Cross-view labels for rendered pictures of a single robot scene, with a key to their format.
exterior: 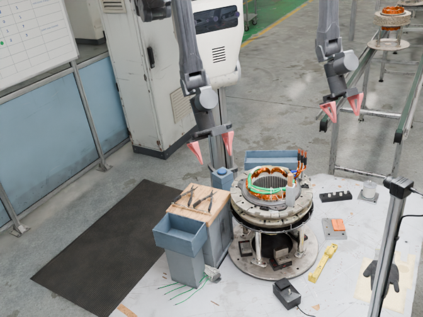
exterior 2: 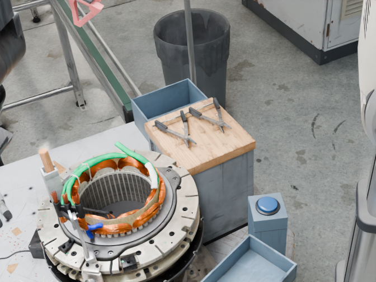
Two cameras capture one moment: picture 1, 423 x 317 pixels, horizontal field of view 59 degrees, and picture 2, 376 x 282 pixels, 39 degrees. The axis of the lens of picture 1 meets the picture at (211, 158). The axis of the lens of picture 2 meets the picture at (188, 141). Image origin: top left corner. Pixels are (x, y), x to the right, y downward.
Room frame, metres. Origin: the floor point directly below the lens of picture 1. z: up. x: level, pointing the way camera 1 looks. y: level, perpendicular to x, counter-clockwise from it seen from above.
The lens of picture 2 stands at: (1.71, -0.72, 1.86)
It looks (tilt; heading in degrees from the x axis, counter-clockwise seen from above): 41 degrees down; 125
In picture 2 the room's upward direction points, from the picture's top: 6 degrees counter-clockwise
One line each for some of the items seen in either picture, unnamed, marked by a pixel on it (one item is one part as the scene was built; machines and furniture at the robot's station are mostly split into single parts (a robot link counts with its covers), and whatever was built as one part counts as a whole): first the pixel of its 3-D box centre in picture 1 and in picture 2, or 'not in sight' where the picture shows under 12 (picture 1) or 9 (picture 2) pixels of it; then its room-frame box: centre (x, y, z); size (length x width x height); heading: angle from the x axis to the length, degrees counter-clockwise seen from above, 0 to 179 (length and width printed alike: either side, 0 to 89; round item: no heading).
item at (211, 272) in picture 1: (209, 272); not in sight; (1.05, 0.06, 0.80); 0.10 x 0.05 x 0.04; 40
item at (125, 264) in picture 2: not in sight; (128, 262); (1.27, -0.32, 1.09); 0.03 x 0.02 x 0.02; 50
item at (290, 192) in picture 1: (291, 194); (53, 186); (1.06, -0.27, 1.14); 0.03 x 0.03 x 0.09; 63
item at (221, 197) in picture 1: (199, 203); (198, 135); (1.18, 0.07, 1.05); 0.20 x 0.19 x 0.02; 149
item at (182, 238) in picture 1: (184, 253); (174, 141); (1.05, 0.15, 0.92); 0.17 x 0.11 x 0.28; 59
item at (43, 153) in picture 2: (289, 181); (47, 162); (1.06, -0.27, 1.20); 0.02 x 0.02 x 0.06
